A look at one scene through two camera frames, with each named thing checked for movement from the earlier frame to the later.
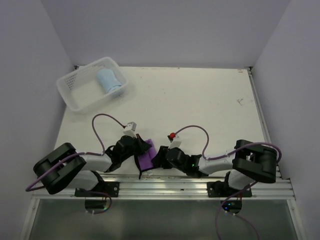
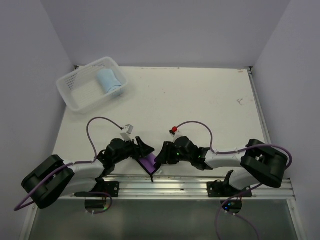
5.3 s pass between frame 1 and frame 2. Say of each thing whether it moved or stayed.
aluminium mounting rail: stayed
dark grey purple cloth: moved
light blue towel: stayed
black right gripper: moved
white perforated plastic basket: stayed
